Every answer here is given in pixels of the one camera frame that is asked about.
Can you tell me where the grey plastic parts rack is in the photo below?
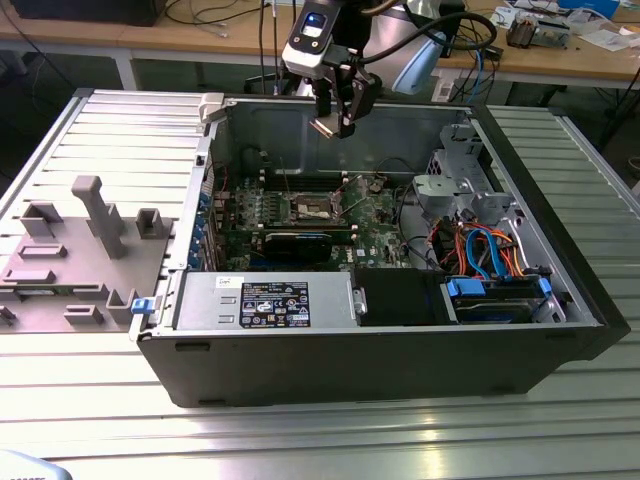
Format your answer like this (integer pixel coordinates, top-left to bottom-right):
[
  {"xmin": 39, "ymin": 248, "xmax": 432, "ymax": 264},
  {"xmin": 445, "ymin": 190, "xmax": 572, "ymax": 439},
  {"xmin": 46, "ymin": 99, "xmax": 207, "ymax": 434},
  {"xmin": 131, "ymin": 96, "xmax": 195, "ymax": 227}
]
[{"xmin": 0, "ymin": 174, "xmax": 177, "ymax": 335}]

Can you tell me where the tall black box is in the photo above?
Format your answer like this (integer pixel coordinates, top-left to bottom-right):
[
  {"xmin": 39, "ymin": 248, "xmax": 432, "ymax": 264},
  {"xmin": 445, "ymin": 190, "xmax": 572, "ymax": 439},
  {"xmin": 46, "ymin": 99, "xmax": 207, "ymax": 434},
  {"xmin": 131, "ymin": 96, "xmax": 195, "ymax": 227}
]
[{"xmin": 439, "ymin": 0, "xmax": 466, "ymax": 57}]

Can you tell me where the blue cardboard box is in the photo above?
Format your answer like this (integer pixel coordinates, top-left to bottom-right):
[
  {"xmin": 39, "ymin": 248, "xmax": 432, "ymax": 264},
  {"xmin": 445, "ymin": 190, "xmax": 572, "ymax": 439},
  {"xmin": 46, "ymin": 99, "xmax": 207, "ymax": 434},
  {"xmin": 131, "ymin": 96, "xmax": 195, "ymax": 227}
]
[{"xmin": 557, "ymin": 0, "xmax": 621, "ymax": 16}]

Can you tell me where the wide black box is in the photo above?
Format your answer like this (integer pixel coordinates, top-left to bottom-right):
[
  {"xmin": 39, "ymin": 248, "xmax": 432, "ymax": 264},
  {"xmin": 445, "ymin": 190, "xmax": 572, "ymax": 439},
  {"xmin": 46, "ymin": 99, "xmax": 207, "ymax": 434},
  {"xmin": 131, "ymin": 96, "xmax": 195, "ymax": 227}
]
[{"xmin": 9, "ymin": 0, "xmax": 159, "ymax": 27}]

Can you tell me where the square silver CPU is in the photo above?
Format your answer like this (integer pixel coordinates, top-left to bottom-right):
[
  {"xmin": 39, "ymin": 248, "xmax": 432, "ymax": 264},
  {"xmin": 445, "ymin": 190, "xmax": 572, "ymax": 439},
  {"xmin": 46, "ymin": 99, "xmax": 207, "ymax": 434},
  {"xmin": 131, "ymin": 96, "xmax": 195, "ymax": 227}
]
[{"xmin": 309, "ymin": 115, "xmax": 341, "ymax": 139}]

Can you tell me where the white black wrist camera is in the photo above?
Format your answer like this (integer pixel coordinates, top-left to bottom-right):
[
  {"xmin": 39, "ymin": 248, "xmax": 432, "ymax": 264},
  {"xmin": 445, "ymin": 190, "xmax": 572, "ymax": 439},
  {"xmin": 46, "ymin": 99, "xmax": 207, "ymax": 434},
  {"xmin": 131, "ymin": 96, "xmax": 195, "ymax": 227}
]
[{"xmin": 281, "ymin": 0, "xmax": 335, "ymax": 81}]

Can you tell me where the red wire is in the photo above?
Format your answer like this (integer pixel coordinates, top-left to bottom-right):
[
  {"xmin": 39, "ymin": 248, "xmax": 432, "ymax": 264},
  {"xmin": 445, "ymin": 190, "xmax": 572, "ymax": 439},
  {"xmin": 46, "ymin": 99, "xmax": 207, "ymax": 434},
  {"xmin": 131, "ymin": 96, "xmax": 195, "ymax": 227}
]
[{"xmin": 430, "ymin": 223, "xmax": 469, "ymax": 272}]

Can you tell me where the black RAM stick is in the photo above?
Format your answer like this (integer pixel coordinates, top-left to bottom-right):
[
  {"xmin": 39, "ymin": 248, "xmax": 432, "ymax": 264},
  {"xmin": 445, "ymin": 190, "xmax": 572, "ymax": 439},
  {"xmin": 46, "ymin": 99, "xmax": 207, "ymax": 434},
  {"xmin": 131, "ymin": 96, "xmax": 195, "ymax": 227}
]
[{"xmin": 263, "ymin": 223, "xmax": 354, "ymax": 246}]

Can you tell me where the orange wire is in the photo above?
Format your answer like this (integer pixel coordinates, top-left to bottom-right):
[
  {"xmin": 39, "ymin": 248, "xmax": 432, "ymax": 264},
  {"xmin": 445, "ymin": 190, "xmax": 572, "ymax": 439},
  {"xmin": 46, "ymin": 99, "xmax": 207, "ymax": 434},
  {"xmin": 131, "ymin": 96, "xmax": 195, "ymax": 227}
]
[{"xmin": 492, "ymin": 228, "xmax": 527, "ymax": 280}]

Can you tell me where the silver metal drive cage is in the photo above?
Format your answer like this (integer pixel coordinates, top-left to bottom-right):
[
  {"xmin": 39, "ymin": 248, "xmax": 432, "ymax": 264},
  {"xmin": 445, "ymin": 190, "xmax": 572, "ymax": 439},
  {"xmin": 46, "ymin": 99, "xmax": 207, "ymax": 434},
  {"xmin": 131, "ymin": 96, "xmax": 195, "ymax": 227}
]
[{"xmin": 412, "ymin": 122, "xmax": 521, "ymax": 226}]

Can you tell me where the copper finned heat sink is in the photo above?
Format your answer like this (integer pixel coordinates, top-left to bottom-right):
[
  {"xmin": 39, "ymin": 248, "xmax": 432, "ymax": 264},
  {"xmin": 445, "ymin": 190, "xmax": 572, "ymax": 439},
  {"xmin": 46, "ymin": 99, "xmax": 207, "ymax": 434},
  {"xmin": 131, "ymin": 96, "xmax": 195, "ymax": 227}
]
[{"xmin": 505, "ymin": 14, "xmax": 539, "ymax": 49}]

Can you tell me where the blue flat wire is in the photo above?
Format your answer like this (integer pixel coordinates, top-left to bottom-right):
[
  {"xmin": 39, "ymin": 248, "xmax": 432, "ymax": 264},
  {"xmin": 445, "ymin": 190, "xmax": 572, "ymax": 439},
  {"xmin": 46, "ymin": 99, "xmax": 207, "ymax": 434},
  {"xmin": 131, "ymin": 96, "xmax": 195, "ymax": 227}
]
[{"xmin": 463, "ymin": 225, "xmax": 507, "ymax": 281}]

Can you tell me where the black plastic fan shroud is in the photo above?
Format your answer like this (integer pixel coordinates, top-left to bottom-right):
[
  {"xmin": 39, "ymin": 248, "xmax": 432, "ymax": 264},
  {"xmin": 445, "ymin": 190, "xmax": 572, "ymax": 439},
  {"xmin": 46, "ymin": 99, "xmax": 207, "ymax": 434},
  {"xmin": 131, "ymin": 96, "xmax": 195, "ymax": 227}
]
[{"xmin": 352, "ymin": 268, "xmax": 451, "ymax": 327}]

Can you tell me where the black graphics card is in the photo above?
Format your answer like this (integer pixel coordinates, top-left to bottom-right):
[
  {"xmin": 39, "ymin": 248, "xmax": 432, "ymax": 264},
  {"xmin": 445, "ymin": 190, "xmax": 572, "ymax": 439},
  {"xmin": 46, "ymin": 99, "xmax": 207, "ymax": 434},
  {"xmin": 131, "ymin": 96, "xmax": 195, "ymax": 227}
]
[{"xmin": 262, "ymin": 229, "xmax": 334, "ymax": 265}]

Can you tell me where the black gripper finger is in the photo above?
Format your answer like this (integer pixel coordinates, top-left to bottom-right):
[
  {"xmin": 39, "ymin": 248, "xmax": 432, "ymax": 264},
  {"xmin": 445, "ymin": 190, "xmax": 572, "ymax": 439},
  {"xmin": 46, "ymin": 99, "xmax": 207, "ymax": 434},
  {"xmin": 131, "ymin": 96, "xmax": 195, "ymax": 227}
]
[
  {"xmin": 312, "ymin": 77, "xmax": 335, "ymax": 119},
  {"xmin": 333, "ymin": 62, "xmax": 384, "ymax": 140}
]

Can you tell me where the printed white paper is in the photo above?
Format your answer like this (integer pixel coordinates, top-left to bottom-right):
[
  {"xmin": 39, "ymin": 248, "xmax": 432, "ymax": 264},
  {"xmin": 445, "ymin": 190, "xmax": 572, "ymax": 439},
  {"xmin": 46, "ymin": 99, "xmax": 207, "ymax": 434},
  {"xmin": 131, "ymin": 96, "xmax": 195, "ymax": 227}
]
[{"xmin": 488, "ymin": 5, "xmax": 517, "ymax": 30}]

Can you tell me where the grey metal drive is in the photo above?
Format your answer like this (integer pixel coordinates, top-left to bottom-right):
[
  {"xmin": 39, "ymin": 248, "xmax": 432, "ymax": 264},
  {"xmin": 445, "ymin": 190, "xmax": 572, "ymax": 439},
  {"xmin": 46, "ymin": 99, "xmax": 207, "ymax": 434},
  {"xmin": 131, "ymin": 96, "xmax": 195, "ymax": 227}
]
[{"xmin": 534, "ymin": 18, "xmax": 572, "ymax": 50}]

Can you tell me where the white rounded device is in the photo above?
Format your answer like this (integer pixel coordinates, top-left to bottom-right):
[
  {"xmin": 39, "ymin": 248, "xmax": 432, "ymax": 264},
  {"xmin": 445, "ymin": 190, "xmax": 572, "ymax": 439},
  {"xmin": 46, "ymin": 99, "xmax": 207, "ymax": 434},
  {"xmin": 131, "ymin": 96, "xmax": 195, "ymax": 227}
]
[{"xmin": 0, "ymin": 449, "xmax": 69, "ymax": 480}]

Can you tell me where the green motherboard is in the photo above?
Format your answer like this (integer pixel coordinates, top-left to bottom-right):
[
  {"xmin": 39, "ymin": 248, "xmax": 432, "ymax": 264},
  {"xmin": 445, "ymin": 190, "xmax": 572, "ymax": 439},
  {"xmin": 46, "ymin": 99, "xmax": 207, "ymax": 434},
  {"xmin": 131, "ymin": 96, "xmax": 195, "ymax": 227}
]
[{"xmin": 212, "ymin": 172, "xmax": 417, "ymax": 274}]

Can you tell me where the long wooden desk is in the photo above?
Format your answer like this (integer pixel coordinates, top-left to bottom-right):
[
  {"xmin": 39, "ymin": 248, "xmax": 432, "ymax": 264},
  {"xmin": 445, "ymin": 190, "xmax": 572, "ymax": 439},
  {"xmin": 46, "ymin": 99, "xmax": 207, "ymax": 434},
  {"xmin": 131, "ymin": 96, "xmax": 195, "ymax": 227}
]
[{"xmin": 0, "ymin": 0, "xmax": 640, "ymax": 84}]

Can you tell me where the white paper sheet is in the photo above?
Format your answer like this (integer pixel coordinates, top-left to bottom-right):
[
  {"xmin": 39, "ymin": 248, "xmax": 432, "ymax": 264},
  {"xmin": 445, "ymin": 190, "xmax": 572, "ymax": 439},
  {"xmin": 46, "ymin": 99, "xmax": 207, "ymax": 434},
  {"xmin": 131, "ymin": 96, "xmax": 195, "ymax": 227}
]
[{"xmin": 584, "ymin": 27, "xmax": 640, "ymax": 52}]

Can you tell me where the beige case latch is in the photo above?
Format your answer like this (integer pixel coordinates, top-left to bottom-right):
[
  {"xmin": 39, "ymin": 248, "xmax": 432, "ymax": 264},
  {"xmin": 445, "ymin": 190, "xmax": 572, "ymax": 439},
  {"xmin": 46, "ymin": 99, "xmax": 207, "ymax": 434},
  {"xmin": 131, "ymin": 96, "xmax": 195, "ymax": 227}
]
[{"xmin": 198, "ymin": 93, "xmax": 226, "ymax": 125}]

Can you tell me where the thin metal locking lever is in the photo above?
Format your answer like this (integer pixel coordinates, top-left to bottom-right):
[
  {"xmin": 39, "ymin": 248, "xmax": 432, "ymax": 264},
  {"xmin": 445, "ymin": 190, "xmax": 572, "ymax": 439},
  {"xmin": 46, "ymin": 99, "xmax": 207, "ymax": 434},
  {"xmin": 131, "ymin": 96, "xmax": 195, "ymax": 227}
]
[
  {"xmin": 342, "ymin": 195, "xmax": 374, "ymax": 224},
  {"xmin": 280, "ymin": 155, "xmax": 295, "ymax": 197}
]

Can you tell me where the hard disk in blue carrier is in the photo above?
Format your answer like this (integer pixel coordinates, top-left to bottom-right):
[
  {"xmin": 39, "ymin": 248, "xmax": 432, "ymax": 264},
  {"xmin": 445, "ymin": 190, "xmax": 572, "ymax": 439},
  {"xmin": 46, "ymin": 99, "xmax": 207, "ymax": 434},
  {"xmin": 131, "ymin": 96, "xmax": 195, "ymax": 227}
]
[{"xmin": 442, "ymin": 276, "xmax": 552, "ymax": 325}]

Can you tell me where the grey power supply unit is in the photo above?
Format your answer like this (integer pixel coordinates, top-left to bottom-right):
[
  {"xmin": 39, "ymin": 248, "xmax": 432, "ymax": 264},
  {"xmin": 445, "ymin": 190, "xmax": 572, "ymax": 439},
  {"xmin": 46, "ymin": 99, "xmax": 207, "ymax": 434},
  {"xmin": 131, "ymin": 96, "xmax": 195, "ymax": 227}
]
[{"xmin": 172, "ymin": 272, "xmax": 362, "ymax": 331}]

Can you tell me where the black open PC case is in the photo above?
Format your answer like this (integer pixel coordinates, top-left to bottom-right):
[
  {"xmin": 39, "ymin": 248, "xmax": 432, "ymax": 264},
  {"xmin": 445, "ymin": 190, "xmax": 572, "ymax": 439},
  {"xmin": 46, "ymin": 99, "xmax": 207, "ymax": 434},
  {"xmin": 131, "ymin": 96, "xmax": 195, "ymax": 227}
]
[{"xmin": 128, "ymin": 92, "xmax": 632, "ymax": 409}]

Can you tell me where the thick black camera cable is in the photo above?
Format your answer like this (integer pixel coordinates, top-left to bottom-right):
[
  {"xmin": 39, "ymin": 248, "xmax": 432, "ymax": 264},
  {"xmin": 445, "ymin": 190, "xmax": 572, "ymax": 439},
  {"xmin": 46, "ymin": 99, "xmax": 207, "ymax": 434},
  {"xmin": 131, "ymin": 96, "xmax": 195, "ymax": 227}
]
[{"xmin": 357, "ymin": 12, "xmax": 500, "ymax": 66}]

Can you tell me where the CPU socket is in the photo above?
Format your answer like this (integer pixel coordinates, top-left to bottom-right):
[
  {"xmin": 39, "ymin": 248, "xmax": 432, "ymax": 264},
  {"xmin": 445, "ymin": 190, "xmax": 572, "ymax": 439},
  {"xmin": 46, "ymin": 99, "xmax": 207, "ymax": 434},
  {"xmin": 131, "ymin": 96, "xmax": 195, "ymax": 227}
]
[{"xmin": 289, "ymin": 192, "xmax": 346, "ymax": 226}]

